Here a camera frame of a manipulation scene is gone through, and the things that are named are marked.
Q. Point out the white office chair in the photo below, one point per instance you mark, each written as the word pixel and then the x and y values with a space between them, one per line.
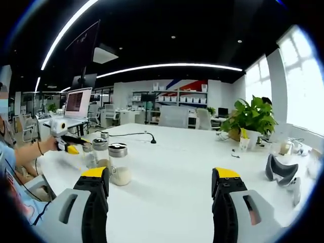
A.
pixel 112 114
pixel 28 126
pixel 203 117

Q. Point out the black monitor on stand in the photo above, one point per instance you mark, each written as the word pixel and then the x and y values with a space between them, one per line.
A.
pixel 148 97

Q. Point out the person in blue shirt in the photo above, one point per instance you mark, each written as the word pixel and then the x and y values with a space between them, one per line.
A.
pixel 15 192

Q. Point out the small glass jar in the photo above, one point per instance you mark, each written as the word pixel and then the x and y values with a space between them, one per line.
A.
pixel 284 148

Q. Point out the white ceiling air conditioner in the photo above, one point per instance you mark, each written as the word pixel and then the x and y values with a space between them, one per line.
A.
pixel 103 54

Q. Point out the green leafy plant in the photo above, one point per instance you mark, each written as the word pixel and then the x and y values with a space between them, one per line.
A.
pixel 253 116

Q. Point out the short glass seasoning bottle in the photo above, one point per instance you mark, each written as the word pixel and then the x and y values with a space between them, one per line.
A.
pixel 100 144
pixel 121 177

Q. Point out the brown paper bag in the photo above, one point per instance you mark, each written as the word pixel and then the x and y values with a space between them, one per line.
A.
pixel 235 134

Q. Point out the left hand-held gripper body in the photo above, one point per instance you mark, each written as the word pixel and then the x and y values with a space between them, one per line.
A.
pixel 55 127

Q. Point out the storage shelf with white boxes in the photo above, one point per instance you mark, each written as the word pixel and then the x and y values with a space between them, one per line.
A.
pixel 192 98

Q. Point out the grey desk partition panel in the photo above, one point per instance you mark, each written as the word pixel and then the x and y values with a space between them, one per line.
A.
pixel 173 117

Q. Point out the window with white blinds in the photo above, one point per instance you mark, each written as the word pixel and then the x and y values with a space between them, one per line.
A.
pixel 303 88
pixel 255 83

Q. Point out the person's left hand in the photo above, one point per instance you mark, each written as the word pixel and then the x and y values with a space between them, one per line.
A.
pixel 51 144

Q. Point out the black hanging screen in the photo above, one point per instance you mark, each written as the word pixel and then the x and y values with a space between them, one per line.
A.
pixel 81 43

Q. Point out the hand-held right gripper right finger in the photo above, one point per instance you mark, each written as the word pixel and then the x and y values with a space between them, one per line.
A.
pixel 224 210

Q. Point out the white ceiling light strip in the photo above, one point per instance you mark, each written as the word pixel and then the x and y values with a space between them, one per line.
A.
pixel 177 65
pixel 65 28

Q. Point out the white hand controller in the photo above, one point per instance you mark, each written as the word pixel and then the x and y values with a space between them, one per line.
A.
pixel 296 189

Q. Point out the small black laptop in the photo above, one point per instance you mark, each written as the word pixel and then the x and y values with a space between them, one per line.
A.
pixel 222 112

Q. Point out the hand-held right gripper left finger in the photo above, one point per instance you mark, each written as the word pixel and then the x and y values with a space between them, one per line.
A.
pixel 96 207

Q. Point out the small black connector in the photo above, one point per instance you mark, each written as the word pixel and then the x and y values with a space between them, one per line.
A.
pixel 235 155

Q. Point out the white laptop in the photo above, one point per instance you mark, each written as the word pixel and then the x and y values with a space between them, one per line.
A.
pixel 78 103

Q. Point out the white plant pot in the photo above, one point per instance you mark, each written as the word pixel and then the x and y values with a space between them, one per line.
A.
pixel 251 138

